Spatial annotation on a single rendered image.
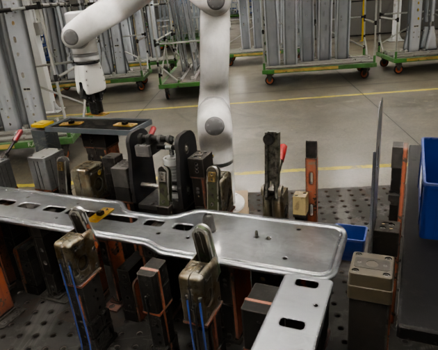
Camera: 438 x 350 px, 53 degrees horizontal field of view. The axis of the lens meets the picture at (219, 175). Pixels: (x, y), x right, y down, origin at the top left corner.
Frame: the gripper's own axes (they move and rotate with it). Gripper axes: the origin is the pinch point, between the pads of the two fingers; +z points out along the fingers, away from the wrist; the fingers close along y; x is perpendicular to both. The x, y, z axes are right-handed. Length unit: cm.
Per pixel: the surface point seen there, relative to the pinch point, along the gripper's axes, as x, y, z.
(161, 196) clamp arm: 37.3, 19.0, 20.8
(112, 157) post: 15.6, 12.9, 12.6
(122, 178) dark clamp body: 21.1, 16.6, 17.9
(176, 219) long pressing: 47, 27, 22
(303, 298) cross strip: 89, 46, 22
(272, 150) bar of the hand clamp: 70, 13, 6
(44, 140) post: -23.9, 5.8, 12.2
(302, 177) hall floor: -1, -229, 122
